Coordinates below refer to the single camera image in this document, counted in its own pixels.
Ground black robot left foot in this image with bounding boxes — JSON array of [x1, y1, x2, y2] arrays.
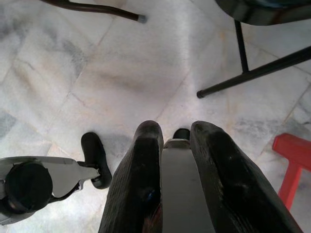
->
[[80, 132, 113, 190]]

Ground silver robot leg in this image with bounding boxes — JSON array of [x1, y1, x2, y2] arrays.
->
[[159, 138, 215, 233], [0, 156, 101, 219]]

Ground black robot foot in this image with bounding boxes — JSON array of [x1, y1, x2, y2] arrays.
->
[[173, 128, 190, 142], [80, 132, 113, 190]]

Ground black robot right foot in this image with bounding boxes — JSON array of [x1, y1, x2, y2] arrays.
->
[[173, 128, 190, 142]]

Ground brown chair leg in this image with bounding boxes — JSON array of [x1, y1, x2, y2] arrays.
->
[[42, 0, 148, 24]]

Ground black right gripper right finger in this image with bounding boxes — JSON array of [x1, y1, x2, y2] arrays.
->
[[190, 120, 303, 233]]

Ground silver robot left leg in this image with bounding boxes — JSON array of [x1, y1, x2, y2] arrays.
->
[[0, 156, 101, 219]]

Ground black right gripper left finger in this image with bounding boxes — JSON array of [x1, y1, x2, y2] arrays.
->
[[98, 119, 165, 233]]

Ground red plastic stool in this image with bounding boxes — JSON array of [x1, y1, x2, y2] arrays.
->
[[272, 133, 311, 212]]

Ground silver robot right leg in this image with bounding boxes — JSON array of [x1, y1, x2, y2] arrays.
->
[[159, 138, 215, 233]]

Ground black metal chair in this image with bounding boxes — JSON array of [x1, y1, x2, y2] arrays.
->
[[196, 0, 311, 99]]

